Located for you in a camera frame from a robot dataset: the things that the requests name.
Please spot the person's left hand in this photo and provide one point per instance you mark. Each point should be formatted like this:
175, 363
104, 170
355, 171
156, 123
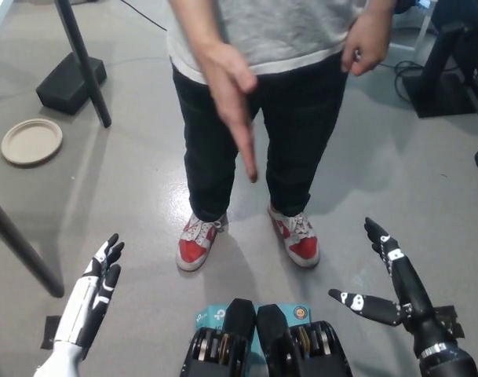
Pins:
366, 43

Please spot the white and black robot left hand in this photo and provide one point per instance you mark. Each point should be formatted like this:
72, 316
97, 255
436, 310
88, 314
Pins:
79, 298

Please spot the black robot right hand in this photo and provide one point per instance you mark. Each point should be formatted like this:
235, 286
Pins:
409, 286

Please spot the person's right hand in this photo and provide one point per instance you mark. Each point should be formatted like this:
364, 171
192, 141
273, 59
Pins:
230, 86

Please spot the teal box on robot body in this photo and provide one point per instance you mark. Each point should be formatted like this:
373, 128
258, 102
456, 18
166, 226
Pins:
209, 316

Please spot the black ribbed robot left body block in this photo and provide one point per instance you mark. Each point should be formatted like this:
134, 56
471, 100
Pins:
238, 318

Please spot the black floor tape patch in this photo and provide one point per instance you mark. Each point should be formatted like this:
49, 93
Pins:
50, 331

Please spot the grey shirt with white hem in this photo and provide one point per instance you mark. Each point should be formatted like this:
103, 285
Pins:
282, 31

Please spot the black table leg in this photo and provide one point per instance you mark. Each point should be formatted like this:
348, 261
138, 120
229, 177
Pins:
22, 243

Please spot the black monitor stand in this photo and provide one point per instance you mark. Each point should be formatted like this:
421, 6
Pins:
438, 90

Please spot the black trousers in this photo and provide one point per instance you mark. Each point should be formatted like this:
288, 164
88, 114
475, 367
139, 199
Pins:
301, 137

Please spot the red and white left sneaker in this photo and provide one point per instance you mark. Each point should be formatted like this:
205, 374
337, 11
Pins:
301, 243

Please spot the red and white sneaker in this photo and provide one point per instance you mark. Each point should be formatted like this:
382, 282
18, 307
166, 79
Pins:
195, 249
301, 243

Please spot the red and white right sneaker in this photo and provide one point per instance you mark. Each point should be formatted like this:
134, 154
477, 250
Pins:
195, 249

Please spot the black slanted stand pole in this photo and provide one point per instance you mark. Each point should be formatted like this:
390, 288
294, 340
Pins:
87, 63

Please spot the beige paper plate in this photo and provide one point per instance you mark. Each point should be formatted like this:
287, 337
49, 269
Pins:
31, 142

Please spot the black block stand base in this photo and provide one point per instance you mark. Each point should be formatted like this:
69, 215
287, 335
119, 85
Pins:
62, 88

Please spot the white metal frame leg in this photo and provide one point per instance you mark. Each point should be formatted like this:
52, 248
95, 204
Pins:
423, 27

